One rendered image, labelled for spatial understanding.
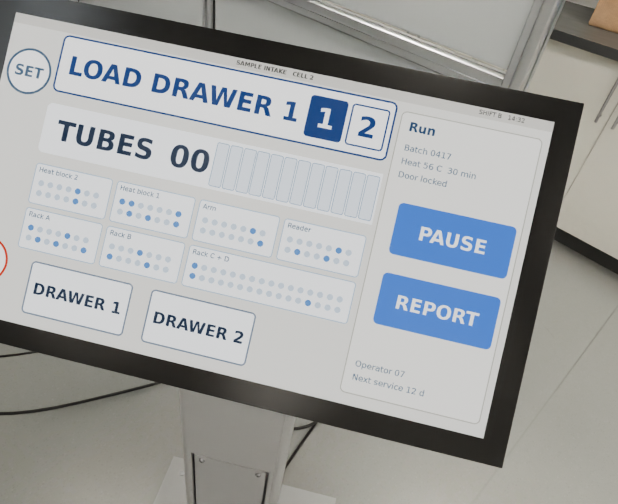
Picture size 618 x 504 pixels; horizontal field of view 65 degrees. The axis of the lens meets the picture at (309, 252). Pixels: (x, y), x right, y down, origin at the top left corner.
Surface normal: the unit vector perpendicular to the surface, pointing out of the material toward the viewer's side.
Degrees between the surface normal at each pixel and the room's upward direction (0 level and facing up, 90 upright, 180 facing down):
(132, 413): 1
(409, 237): 50
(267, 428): 90
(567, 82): 90
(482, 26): 90
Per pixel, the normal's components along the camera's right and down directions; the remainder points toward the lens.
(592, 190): -0.71, 0.38
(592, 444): 0.13, -0.76
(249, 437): -0.18, 0.62
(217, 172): -0.06, -0.02
